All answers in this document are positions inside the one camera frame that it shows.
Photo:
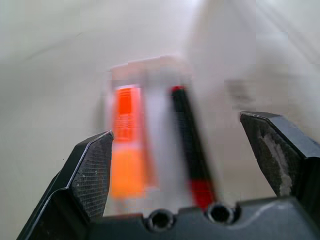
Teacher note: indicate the orange marker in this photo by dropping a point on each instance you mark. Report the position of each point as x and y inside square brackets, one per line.
[127, 147]

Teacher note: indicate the black marker with red cap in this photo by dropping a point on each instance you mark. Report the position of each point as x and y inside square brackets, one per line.
[193, 155]

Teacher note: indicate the transparent pencil case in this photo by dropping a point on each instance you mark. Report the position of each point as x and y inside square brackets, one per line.
[152, 120]

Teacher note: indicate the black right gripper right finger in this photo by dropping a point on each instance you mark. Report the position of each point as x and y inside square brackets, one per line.
[280, 152]

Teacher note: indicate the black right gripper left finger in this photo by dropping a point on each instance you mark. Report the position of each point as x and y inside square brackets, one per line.
[85, 180]

